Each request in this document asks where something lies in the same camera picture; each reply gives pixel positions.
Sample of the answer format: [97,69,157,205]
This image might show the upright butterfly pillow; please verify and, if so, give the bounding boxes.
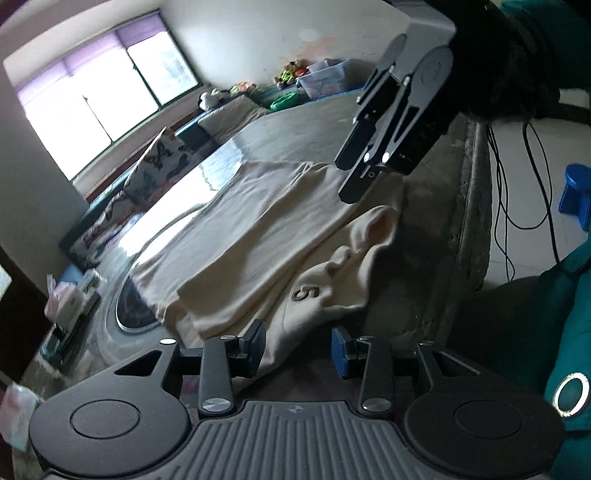
[123,127,200,210]

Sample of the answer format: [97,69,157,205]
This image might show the blue sofa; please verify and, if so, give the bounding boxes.
[59,94,271,270]

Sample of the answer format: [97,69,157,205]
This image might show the lying butterfly pillow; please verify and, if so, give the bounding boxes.
[68,190,140,269]

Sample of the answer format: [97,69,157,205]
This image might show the black cable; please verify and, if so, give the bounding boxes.
[486,89,574,283]

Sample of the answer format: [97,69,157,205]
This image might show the green framed window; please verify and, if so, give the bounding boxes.
[16,13,201,180]

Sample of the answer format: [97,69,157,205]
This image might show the green plastic bowl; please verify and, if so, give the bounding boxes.
[270,91,301,112]

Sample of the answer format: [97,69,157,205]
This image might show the grey plain cushion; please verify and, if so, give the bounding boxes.
[197,95,270,145]

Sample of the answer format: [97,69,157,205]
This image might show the colourful plush toys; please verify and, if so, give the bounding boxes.
[273,59,308,89]

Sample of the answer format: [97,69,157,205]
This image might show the teal jacket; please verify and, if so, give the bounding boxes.
[450,239,591,480]

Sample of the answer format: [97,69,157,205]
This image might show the green transparent flat case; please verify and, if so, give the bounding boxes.
[77,269,107,296]

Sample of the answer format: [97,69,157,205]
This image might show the clear plastic storage box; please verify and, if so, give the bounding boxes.
[297,58,365,100]

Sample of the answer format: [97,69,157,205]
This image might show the panda plush toy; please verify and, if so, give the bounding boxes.
[198,88,228,111]

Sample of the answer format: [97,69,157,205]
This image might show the cream sweatshirt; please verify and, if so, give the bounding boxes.
[130,161,404,374]

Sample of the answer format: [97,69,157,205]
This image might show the pink green plush toy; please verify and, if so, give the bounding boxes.
[230,81,256,95]

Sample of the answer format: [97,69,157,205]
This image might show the blue plastic stool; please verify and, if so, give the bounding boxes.
[558,164,591,230]

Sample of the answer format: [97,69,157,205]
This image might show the soft tissue pack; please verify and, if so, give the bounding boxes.
[0,383,40,451]

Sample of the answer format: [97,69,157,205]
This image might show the pink white tissue box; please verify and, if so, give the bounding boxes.
[44,274,86,332]

